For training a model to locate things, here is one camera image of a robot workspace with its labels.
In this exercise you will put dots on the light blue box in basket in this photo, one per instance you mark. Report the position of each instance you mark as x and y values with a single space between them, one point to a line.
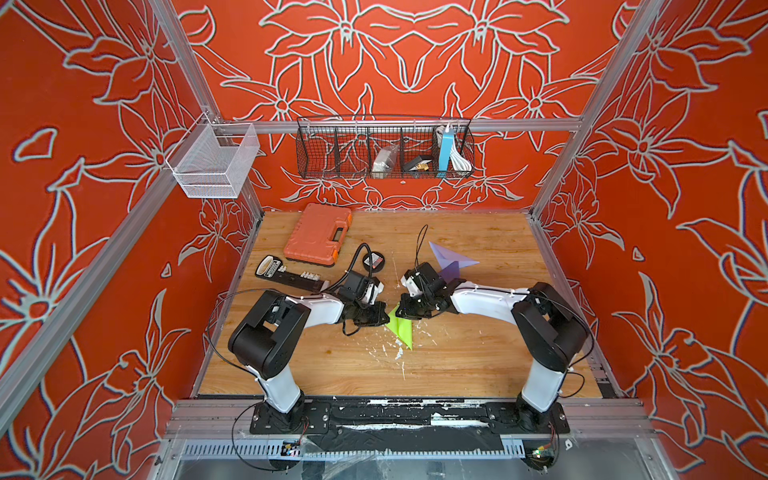
446 147

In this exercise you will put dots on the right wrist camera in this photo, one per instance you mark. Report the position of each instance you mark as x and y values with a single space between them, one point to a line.
422 280

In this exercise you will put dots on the clear plastic wall bin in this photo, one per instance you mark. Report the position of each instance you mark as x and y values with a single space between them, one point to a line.
208 165

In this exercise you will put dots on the silver packet in basket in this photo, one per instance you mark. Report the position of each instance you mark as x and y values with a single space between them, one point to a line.
384 162

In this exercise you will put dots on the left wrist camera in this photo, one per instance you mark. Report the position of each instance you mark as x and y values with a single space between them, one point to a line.
373 288

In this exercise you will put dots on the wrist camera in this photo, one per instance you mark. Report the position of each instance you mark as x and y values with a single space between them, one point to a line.
373 288
422 280

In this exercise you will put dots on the white slotted cable duct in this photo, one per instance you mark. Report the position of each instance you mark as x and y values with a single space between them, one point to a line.
280 449

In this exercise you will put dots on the orange plastic tool case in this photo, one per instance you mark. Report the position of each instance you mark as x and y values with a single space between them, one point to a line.
318 234

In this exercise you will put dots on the dark purple square paper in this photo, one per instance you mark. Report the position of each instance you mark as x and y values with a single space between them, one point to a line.
450 272

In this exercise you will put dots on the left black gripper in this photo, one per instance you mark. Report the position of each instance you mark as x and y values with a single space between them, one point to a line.
378 309

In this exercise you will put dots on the black item in basket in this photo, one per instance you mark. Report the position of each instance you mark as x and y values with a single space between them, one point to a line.
422 163

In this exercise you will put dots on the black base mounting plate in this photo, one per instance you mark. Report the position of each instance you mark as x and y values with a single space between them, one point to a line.
321 414

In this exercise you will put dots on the black round disc with label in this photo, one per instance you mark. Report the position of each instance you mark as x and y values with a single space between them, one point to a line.
374 262

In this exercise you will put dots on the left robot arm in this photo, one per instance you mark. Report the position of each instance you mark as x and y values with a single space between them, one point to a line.
265 341

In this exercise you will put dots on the black wire wall basket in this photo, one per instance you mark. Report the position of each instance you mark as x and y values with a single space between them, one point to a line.
335 147

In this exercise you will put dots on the lime green square paper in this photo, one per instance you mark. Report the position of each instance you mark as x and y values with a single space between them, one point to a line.
402 328

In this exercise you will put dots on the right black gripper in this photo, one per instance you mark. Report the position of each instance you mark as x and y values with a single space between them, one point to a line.
403 309

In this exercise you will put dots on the light lavender square paper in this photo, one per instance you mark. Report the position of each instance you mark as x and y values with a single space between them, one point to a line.
446 257

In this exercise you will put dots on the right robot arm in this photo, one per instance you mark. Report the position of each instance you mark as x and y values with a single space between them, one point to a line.
552 333

